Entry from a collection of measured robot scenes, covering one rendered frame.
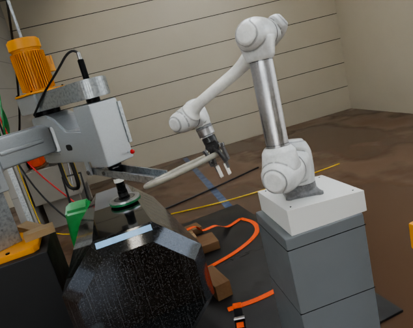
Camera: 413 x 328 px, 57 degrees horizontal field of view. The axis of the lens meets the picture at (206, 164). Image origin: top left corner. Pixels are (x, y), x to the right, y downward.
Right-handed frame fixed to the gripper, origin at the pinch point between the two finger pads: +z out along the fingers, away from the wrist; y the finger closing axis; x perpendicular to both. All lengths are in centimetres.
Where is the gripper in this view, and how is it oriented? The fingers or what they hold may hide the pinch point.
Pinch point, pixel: (223, 170)
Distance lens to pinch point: 205.1
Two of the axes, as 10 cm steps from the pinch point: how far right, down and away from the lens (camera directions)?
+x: -4.3, 2.6, -8.6
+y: -8.0, 3.4, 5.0
